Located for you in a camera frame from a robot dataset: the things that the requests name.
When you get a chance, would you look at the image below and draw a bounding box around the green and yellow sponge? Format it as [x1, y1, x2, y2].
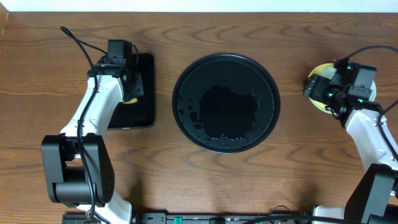
[123, 98, 137, 104]

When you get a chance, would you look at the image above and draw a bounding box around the yellow plate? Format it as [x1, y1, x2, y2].
[303, 65, 335, 114]

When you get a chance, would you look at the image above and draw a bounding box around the light green plate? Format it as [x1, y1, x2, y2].
[315, 63, 377, 101]

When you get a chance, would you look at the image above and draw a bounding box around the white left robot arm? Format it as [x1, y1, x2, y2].
[41, 59, 136, 223]

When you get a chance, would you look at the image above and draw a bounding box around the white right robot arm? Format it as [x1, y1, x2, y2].
[303, 60, 397, 223]

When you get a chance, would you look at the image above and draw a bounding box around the black rectangular water tray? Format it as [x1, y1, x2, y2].
[108, 53, 155, 129]

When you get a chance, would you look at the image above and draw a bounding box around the round black tray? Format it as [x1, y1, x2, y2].
[172, 54, 281, 154]

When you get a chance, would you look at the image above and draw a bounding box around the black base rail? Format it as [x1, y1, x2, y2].
[62, 204, 346, 224]

